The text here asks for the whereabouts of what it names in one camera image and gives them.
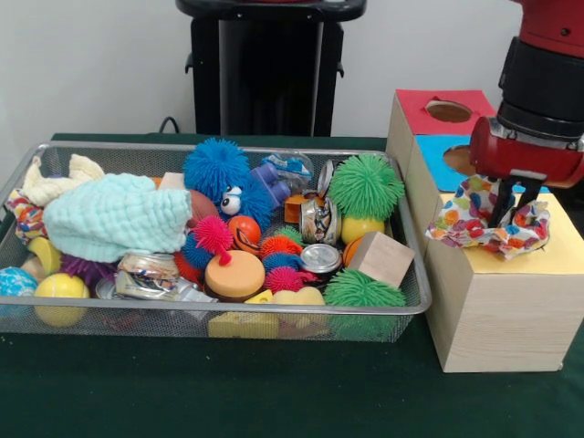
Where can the white cloth with colourful spots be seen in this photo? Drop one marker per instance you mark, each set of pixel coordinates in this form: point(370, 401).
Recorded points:
point(465, 228)
point(25, 216)

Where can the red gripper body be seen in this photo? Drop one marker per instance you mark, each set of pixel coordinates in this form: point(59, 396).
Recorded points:
point(520, 157)

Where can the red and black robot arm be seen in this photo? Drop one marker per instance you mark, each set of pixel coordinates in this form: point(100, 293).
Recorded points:
point(543, 68)

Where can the shallow metal mesh bin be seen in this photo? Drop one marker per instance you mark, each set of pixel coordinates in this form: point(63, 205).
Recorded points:
point(159, 325)

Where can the mint green waffle cloth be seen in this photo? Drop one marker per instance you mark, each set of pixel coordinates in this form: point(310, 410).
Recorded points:
point(114, 219)

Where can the green spiky rubber ball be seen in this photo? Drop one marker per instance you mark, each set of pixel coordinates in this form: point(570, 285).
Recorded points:
point(369, 292)
point(365, 184)

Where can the plain wooden cube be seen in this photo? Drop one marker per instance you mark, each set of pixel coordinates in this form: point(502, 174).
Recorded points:
point(381, 257)

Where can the dark green table cloth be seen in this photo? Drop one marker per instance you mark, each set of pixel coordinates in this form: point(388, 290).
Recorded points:
point(274, 392)

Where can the light blue patterned ball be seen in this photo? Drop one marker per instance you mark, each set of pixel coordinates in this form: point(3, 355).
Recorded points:
point(16, 280)

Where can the blue spiky toy with eyes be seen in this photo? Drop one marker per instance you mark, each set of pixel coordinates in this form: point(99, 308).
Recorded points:
point(214, 164)

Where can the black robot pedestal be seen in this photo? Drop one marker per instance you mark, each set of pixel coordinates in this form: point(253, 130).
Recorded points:
point(269, 68)

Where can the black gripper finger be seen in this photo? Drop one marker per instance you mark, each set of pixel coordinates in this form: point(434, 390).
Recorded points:
point(529, 194)
point(504, 203)

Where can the wooden box with three holes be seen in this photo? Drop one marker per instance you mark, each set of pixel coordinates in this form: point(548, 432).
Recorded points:
point(502, 319)

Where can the purple spiky rubber ball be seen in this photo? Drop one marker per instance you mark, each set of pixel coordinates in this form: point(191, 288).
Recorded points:
point(86, 269)

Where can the cream waffle cloth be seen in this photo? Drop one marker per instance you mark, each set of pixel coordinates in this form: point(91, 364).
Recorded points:
point(50, 187)

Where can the yellow foam ball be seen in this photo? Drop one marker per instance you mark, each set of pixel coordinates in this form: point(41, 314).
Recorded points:
point(61, 287)

